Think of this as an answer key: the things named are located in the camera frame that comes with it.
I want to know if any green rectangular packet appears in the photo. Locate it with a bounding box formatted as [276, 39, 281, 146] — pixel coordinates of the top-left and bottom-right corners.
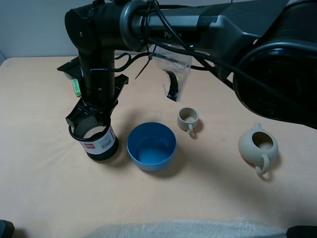
[71, 78, 81, 97]

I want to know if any beige ceramic teapot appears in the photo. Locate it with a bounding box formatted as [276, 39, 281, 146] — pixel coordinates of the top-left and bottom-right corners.
[238, 123, 279, 175]

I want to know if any black object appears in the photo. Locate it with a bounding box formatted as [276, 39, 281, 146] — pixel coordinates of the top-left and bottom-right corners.
[286, 226, 317, 238]
[0, 220, 15, 238]

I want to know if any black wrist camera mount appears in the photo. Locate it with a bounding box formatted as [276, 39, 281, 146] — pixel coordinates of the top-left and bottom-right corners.
[57, 57, 82, 80]

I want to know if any blue plastic bowl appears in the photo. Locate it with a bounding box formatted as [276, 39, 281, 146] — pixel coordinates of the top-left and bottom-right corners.
[126, 122, 177, 172]

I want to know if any black object bottom left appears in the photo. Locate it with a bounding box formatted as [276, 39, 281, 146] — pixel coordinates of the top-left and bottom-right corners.
[0, 220, 15, 238]

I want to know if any black mesh pen holder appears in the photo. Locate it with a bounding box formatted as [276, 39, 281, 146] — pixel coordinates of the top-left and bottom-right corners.
[68, 114, 119, 161]

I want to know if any clear plastic bag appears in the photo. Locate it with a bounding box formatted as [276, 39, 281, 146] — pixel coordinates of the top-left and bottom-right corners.
[152, 46, 192, 102]

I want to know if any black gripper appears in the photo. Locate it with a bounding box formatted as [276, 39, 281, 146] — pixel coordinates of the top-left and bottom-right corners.
[66, 49, 118, 139]

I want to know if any black object bottom right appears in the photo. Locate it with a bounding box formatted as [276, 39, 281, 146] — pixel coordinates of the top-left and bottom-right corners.
[286, 226, 317, 238]

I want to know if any beige ceramic teacup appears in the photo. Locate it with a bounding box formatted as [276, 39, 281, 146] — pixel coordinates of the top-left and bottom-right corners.
[177, 108, 199, 135]

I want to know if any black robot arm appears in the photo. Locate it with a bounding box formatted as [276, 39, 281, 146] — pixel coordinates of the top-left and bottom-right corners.
[64, 0, 317, 128]

